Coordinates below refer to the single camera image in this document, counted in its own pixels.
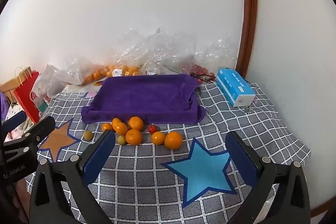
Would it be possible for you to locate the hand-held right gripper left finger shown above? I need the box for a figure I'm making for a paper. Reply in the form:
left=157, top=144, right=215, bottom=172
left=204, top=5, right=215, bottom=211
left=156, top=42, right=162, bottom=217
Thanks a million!
left=29, top=130, right=116, bottom=224

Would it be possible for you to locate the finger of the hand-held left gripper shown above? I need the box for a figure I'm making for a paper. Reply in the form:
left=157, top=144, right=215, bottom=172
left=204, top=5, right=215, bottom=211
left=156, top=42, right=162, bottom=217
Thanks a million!
left=0, top=111, right=27, bottom=135
left=0, top=116, right=56, bottom=164

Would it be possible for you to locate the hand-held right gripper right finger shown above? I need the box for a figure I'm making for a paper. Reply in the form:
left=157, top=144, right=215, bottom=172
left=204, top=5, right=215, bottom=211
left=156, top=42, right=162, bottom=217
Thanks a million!
left=225, top=131, right=311, bottom=224

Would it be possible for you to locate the large orange mandarin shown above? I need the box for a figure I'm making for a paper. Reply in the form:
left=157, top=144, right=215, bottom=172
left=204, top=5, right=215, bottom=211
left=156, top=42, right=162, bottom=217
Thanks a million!
left=128, top=116, right=144, bottom=131
left=125, top=129, right=143, bottom=146

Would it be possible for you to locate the large smooth oval orange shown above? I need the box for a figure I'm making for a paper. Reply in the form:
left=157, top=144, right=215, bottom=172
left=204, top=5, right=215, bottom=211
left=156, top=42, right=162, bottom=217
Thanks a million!
left=164, top=132, right=183, bottom=149

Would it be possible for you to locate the purple towel-covered tray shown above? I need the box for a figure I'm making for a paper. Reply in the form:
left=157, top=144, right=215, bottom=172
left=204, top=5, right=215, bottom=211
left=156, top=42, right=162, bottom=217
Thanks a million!
left=81, top=75, right=208, bottom=125

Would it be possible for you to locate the white patterned cloth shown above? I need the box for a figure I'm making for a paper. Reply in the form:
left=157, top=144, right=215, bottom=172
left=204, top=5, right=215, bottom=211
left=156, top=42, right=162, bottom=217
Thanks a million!
left=5, top=103, right=30, bottom=141

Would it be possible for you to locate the red paper bag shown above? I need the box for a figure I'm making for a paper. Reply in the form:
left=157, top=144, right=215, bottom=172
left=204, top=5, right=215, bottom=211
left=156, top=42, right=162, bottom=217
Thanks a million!
left=14, top=66, right=43, bottom=124

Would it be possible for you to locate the wooden furniture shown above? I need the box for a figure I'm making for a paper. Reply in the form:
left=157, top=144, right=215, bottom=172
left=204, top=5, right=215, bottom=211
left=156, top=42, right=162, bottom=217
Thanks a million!
left=0, top=80, right=21, bottom=104

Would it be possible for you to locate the grey checked star mat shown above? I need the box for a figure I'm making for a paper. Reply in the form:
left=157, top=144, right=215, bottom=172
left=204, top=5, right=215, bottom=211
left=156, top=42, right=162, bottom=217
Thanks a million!
left=26, top=82, right=312, bottom=224

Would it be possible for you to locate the white plastic bag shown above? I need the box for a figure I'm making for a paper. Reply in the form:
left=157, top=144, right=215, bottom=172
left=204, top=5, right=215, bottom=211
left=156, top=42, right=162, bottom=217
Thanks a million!
left=31, top=64, right=67, bottom=104

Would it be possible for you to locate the pink printed paper sheet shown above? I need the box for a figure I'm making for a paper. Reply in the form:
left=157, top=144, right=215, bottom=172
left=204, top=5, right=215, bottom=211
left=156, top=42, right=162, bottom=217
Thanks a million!
left=84, top=81, right=105, bottom=98

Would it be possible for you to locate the blue tissue pack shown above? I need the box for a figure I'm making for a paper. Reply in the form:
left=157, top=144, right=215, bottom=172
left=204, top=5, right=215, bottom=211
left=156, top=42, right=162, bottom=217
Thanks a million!
left=216, top=68, right=256, bottom=107

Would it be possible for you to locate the clear bag of oranges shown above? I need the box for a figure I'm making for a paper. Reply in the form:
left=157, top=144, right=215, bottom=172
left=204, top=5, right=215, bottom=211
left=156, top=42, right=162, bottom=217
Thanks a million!
left=61, top=56, right=142, bottom=86

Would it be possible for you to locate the clear bag of cherry tomatoes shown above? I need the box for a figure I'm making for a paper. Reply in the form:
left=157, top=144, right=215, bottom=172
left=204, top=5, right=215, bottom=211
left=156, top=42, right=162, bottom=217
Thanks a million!
left=168, top=32, right=238, bottom=84

